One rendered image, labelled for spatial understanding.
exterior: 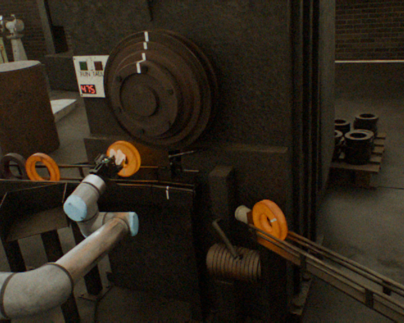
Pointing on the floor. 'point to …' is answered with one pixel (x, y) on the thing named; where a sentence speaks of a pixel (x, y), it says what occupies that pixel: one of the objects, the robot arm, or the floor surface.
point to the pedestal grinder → (15, 36)
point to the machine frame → (220, 134)
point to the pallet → (358, 150)
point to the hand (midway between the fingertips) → (122, 154)
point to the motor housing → (232, 279)
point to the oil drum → (21, 108)
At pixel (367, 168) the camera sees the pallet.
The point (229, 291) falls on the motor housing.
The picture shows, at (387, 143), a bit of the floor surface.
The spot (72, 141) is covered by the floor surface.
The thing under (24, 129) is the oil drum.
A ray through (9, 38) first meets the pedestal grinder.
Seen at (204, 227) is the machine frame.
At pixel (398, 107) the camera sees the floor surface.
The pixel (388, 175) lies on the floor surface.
